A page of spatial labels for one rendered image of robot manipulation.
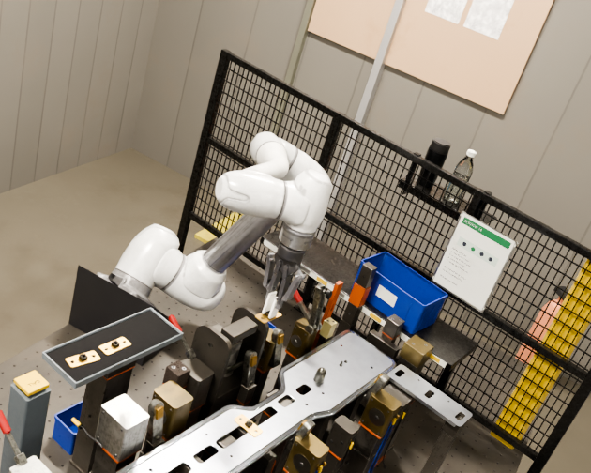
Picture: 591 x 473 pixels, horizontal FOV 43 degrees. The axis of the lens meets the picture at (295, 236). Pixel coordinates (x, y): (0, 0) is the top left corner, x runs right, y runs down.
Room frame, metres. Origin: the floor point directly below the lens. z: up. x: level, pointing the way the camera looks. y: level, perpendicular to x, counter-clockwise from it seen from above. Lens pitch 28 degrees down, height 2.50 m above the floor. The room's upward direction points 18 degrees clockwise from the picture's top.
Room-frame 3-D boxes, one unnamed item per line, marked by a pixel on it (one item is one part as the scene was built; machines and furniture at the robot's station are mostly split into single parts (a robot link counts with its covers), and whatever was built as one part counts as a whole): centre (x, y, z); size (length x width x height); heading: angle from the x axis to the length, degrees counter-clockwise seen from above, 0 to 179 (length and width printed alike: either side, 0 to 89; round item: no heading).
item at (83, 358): (1.48, 0.42, 1.17); 0.08 x 0.04 x 0.01; 140
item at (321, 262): (2.49, -0.32, 1.01); 0.90 x 0.22 x 0.03; 60
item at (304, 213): (1.79, 0.01, 1.64); 0.13 x 0.11 x 0.16; 109
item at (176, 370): (1.63, 0.19, 0.90); 0.05 x 0.05 x 0.40; 60
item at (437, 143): (2.68, -0.40, 1.52); 0.07 x 0.07 x 0.18
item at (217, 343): (1.80, 0.09, 0.94); 0.18 x 0.13 x 0.49; 150
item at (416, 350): (2.19, -0.52, 0.88); 0.08 x 0.08 x 0.36; 60
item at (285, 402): (1.77, -0.13, 0.84); 0.12 x 0.05 x 0.29; 60
